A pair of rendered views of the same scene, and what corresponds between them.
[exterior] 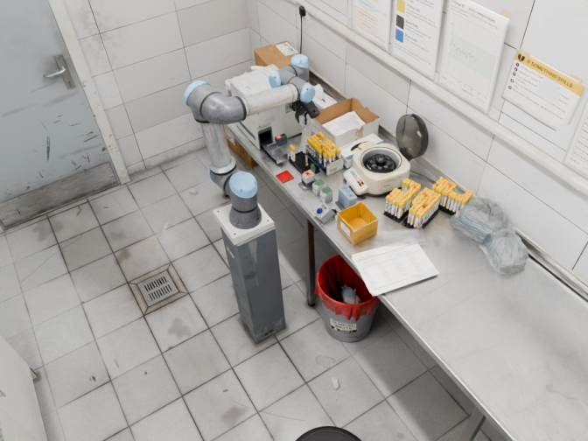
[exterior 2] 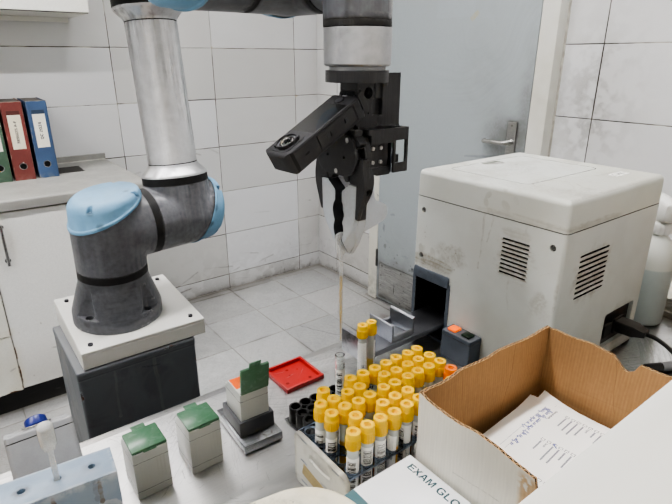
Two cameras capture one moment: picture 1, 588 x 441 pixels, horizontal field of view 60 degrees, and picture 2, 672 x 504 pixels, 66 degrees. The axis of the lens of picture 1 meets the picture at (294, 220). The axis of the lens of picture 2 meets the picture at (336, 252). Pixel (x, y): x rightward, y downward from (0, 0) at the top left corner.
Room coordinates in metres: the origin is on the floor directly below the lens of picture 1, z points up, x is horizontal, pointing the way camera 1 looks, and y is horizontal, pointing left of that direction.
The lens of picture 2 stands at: (1.89, -0.68, 1.35)
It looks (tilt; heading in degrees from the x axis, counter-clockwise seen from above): 20 degrees down; 82
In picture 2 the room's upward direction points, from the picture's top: straight up
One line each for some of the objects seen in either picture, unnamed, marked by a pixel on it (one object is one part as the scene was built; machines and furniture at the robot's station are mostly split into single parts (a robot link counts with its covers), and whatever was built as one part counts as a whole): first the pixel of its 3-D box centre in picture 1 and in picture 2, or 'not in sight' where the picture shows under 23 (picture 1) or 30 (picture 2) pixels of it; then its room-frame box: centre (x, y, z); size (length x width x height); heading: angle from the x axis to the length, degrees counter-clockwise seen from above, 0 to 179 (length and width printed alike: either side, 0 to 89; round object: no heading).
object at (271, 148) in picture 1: (272, 147); (401, 324); (2.12, 0.09, 0.92); 0.21 x 0.07 x 0.05; 29
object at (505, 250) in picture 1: (507, 245); not in sight; (1.33, -0.88, 0.94); 0.20 x 0.17 x 0.14; 4
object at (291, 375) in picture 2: (284, 176); (294, 373); (1.93, 0.03, 0.88); 0.07 x 0.07 x 0.01; 29
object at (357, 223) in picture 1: (357, 223); not in sight; (1.53, -0.28, 0.93); 0.13 x 0.13 x 0.10; 28
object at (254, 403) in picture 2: (308, 178); (247, 400); (1.86, -0.09, 0.92); 0.05 x 0.04 x 0.06; 117
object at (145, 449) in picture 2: (326, 195); (146, 458); (1.74, -0.16, 0.91); 0.05 x 0.04 x 0.07; 119
